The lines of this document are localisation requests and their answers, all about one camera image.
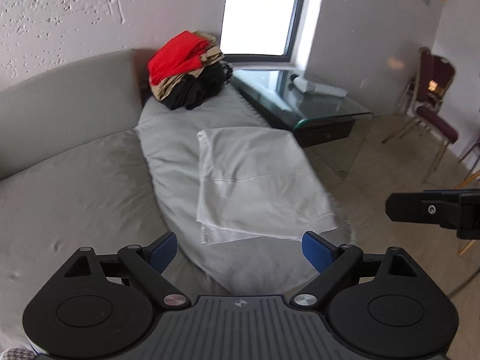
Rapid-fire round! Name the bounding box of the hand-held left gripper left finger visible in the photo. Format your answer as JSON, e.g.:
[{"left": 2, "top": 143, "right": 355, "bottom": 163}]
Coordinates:
[{"left": 64, "top": 232, "right": 192, "bottom": 307}]

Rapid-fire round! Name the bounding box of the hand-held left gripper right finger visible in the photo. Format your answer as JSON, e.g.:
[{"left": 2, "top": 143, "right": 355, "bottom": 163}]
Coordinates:
[{"left": 290, "top": 231, "right": 421, "bottom": 306}]

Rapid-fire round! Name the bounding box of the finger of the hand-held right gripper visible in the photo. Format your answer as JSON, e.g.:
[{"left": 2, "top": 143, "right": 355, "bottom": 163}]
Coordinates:
[{"left": 386, "top": 189, "right": 480, "bottom": 239}]

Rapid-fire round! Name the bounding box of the light grey shirt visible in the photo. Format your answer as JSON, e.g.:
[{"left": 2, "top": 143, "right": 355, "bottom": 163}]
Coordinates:
[{"left": 196, "top": 127, "right": 338, "bottom": 246}]

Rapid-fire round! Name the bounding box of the maroon chair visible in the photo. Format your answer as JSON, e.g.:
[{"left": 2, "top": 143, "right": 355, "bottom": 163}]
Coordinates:
[{"left": 382, "top": 47, "right": 461, "bottom": 185}]

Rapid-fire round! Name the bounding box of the light grey seat cushion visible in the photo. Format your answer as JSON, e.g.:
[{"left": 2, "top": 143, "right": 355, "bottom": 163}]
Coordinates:
[{"left": 135, "top": 82, "right": 357, "bottom": 294}]

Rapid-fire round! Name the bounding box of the grey sofa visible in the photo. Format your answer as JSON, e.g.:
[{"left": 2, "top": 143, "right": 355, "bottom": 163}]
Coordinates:
[{"left": 0, "top": 48, "right": 357, "bottom": 349}]

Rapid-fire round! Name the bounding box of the glass side table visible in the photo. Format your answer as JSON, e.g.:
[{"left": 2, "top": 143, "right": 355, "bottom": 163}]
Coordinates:
[{"left": 228, "top": 68, "right": 376, "bottom": 178}]

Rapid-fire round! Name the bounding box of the white device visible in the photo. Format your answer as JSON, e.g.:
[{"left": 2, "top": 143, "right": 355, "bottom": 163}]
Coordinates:
[{"left": 292, "top": 76, "right": 348, "bottom": 97}]

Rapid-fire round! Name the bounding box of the person's left leg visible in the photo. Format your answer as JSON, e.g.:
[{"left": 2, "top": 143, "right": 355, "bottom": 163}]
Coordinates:
[{"left": 0, "top": 347, "right": 37, "bottom": 360}]

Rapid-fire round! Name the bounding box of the red garment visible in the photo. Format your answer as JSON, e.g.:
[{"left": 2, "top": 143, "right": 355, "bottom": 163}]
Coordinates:
[{"left": 147, "top": 31, "right": 209, "bottom": 86}]

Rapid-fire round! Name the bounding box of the tan garment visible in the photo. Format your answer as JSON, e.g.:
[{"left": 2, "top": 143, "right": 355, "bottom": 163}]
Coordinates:
[{"left": 149, "top": 31, "right": 226, "bottom": 102}]

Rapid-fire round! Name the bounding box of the window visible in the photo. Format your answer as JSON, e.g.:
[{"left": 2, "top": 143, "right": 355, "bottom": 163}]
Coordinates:
[{"left": 219, "top": 0, "right": 313, "bottom": 63}]

